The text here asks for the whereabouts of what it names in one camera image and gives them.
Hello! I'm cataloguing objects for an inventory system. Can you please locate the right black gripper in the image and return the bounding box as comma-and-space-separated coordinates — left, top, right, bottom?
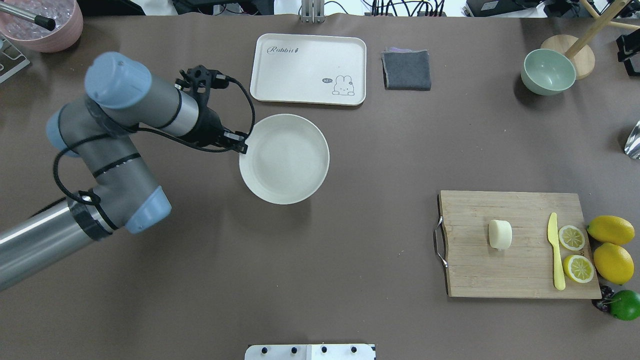
615, 30, 640, 76

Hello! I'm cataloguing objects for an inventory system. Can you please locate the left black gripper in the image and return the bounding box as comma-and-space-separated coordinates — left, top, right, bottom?
174, 64, 249, 155

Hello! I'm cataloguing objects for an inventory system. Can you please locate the white round plate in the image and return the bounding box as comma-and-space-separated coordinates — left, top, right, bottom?
238, 113, 330, 205

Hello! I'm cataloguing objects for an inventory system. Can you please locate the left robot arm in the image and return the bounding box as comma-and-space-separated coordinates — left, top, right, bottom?
0, 51, 250, 290

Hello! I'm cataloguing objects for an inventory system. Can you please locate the cream rabbit tray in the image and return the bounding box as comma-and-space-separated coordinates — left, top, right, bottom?
250, 33, 367, 106

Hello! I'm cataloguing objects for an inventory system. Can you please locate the wooden cup tree stand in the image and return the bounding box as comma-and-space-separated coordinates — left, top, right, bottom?
540, 0, 639, 80

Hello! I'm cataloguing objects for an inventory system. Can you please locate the green ceramic bowl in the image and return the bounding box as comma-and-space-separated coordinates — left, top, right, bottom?
520, 48, 578, 96

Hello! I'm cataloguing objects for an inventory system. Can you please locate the steel ice scoop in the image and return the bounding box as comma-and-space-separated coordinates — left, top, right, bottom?
622, 121, 640, 160

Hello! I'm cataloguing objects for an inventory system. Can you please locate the grey folded cloth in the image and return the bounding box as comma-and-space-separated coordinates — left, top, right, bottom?
381, 47, 432, 91

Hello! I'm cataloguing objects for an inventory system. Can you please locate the whole lemon outer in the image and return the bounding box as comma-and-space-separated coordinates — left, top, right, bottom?
586, 215, 636, 246

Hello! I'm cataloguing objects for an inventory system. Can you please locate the yellow plastic knife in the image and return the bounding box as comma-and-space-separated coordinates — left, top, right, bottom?
546, 212, 566, 291

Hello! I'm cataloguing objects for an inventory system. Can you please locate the lemon half outer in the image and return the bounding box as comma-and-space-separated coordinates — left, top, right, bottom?
558, 225, 587, 251

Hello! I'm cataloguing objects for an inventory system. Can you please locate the whole lemon near lime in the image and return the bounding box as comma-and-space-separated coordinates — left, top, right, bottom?
593, 243, 635, 285

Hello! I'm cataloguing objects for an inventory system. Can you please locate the pink bowl of ice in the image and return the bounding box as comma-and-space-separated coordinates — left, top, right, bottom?
0, 0, 83, 53

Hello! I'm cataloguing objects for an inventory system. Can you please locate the steel muddler black tip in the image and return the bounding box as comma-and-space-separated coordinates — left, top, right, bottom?
0, 1, 57, 31

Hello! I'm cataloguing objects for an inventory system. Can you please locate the lemon half near lime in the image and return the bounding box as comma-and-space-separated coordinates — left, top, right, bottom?
562, 254, 595, 284

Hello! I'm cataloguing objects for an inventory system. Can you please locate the wooden cutting board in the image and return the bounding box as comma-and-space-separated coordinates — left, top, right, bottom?
433, 190, 601, 299

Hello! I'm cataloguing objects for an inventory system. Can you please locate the green lime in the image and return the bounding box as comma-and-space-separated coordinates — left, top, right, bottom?
610, 289, 640, 321

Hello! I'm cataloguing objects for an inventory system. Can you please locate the aluminium frame post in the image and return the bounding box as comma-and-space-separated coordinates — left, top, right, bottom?
299, 0, 326, 24

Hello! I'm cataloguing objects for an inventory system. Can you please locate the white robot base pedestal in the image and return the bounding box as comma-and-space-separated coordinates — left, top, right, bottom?
244, 343, 377, 360

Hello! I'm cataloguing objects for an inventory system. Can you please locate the white wire cup rack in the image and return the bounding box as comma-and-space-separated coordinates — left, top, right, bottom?
0, 35, 31, 84

